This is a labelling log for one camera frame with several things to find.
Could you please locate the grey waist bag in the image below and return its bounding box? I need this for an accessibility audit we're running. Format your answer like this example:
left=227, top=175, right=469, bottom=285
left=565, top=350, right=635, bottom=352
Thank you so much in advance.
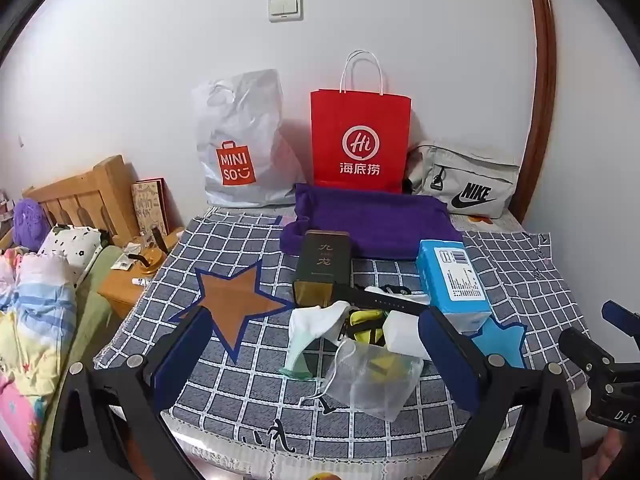
left=404, top=141, right=521, bottom=220

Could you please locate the grey checked star blanket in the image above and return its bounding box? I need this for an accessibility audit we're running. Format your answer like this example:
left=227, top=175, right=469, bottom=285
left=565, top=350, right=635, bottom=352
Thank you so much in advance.
left=92, top=210, right=586, bottom=461

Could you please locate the dark green tea box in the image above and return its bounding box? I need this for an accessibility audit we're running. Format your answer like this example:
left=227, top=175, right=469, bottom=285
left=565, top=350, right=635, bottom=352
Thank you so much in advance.
left=292, top=230, right=352, bottom=308

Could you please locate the purple plush toy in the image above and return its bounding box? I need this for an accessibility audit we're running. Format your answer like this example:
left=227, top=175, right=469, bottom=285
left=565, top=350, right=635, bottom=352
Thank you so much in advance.
left=12, top=199, right=51, bottom=251

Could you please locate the grey mesh drawstring pouch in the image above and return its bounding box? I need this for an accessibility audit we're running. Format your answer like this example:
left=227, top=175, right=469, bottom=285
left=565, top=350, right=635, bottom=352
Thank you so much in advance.
left=300, top=337, right=426, bottom=423

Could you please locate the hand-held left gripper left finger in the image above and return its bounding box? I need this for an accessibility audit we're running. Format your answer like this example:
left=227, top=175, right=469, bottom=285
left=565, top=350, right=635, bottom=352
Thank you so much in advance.
left=47, top=305, right=216, bottom=480

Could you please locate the yellow black striped band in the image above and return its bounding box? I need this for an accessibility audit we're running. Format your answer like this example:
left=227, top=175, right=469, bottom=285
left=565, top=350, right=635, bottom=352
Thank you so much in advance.
left=346, top=310, right=388, bottom=347

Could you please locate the wooden nightstand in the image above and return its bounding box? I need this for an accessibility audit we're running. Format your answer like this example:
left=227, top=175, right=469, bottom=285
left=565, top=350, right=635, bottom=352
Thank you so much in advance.
left=97, top=227, right=186, bottom=318

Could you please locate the white and green glove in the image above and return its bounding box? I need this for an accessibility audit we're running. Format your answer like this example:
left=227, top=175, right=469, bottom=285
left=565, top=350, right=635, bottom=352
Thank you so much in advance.
left=280, top=301, right=351, bottom=378

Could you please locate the white plastic shopping bag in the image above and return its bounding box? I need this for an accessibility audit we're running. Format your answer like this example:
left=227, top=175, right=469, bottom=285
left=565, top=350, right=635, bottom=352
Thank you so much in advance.
left=192, top=69, right=308, bottom=207

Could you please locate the purple towel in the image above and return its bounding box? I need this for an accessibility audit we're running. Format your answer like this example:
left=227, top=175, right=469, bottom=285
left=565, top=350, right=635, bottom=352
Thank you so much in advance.
left=279, top=183, right=463, bottom=262

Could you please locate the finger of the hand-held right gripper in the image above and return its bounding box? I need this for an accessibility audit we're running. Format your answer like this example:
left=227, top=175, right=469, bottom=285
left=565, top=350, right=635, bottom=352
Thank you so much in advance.
left=558, top=327, right=618, bottom=378
left=601, top=300, right=640, bottom=333

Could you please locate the blue carton box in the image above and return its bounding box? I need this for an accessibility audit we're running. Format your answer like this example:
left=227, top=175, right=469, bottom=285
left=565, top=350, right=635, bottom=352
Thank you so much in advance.
left=416, top=239, right=493, bottom=333

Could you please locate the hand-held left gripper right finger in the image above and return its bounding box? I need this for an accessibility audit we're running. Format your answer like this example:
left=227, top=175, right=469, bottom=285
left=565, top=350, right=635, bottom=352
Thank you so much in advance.
left=417, top=305, right=586, bottom=480

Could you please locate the colourful printed quilt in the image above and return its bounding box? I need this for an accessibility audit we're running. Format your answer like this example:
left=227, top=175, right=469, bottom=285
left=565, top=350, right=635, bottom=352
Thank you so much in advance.
left=0, top=247, right=78, bottom=461

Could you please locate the red paper bag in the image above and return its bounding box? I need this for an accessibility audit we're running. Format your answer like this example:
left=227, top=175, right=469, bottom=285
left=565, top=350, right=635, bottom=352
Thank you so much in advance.
left=310, top=50, right=412, bottom=193

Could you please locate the black strap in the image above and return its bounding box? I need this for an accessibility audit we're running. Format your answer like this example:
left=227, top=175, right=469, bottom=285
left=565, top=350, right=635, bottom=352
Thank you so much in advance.
left=330, top=282, right=432, bottom=313

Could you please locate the green bed sheet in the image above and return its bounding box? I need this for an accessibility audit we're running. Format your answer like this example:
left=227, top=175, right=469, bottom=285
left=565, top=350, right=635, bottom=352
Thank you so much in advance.
left=40, top=245, right=126, bottom=480

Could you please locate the brown wooden door frame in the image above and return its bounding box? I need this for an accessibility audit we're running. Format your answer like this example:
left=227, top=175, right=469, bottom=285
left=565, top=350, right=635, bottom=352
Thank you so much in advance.
left=522, top=0, right=558, bottom=226

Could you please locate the white sponge block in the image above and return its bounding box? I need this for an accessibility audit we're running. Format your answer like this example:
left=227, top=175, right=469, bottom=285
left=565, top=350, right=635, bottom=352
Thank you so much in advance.
left=384, top=310, right=426, bottom=361

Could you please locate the patterned hardcover book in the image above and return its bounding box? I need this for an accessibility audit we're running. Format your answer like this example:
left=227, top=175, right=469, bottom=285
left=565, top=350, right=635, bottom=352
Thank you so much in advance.
left=131, top=178, right=171, bottom=241

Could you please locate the gold round dish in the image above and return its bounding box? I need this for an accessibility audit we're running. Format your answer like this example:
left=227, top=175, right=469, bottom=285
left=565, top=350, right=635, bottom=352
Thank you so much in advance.
left=127, top=245, right=168, bottom=276

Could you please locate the white floral bed sheet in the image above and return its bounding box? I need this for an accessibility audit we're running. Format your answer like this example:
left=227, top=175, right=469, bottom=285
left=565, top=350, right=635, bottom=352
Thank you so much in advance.
left=450, top=212, right=513, bottom=233

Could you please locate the white light switch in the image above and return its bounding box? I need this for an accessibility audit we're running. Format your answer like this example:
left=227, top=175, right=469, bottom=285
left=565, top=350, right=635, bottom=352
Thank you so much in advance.
left=268, top=0, right=303, bottom=23

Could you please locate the white dotted pillow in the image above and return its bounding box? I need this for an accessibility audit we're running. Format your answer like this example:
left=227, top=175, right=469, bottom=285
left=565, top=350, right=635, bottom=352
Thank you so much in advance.
left=37, top=225, right=103, bottom=286

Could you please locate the wooden headboard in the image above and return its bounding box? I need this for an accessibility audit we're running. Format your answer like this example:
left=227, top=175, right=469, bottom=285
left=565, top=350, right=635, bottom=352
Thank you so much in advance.
left=22, top=155, right=138, bottom=251

